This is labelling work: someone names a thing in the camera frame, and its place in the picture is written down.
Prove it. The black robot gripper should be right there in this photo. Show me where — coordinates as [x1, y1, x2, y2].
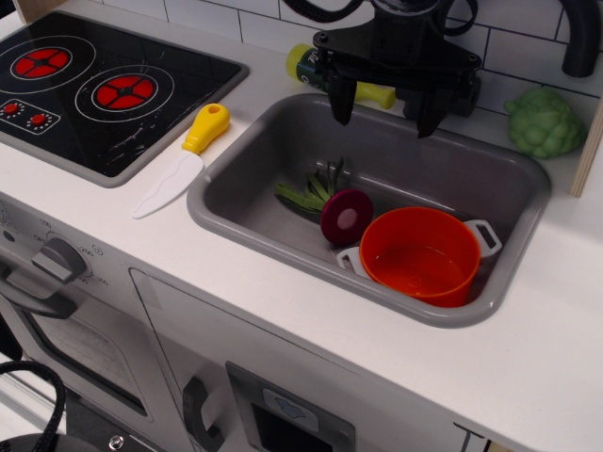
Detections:
[314, 1, 481, 138]

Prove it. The purple toy beet half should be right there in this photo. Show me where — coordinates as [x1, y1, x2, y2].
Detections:
[274, 158, 374, 247]

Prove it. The grey plastic sink basin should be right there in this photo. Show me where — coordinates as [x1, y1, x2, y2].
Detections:
[187, 94, 551, 328]

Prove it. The orange toy pot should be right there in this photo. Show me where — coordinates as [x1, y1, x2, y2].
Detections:
[336, 207, 503, 308]

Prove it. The black toy faucet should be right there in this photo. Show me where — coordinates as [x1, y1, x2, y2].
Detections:
[446, 1, 602, 123]

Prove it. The yellow green oil bottle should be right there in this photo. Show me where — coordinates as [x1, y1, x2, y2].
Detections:
[285, 43, 397, 109]

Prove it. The green toy artichoke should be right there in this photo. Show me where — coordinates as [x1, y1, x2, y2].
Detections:
[503, 87, 587, 159]

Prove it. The wooden side panel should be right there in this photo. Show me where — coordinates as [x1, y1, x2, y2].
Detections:
[570, 99, 603, 198]

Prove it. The black toy stove top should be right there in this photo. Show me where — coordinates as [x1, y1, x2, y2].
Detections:
[1, 11, 249, 187]

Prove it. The dishwasher control panel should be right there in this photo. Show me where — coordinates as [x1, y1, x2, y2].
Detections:
[225, 362, 356, 452]

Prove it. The grey oven knob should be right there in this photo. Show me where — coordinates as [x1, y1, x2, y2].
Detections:
[31, 237, 87, 284]

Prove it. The toy oven door window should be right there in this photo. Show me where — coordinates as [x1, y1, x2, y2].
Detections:
[19, 302, 148, 416]

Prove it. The yellow handled toy knife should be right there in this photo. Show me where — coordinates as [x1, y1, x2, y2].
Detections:
[131, 104, 230, 219]

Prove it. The black cabinet door handle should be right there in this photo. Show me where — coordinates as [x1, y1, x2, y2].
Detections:
[182, 377, 224, 452]

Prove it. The grey oven door handle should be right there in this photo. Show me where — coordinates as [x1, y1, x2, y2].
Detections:
[1, 264, 78, 319]

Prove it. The black braided cable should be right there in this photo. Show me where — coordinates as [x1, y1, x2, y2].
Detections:
[0, 361, 68, 452]

